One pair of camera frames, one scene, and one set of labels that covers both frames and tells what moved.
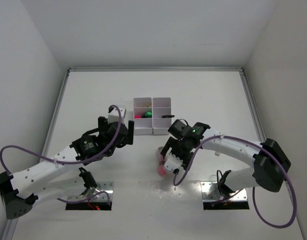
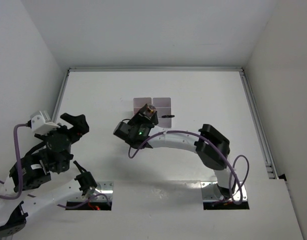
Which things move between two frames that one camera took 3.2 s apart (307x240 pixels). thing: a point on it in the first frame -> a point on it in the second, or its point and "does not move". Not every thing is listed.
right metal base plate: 210,192 does not move
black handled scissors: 168,116 does not move
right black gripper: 172,143 -> 141,117
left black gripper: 127,138 -> 81,126
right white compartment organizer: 161,106 does not move
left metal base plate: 106,186 does not move
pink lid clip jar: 161,169 -> 151,108
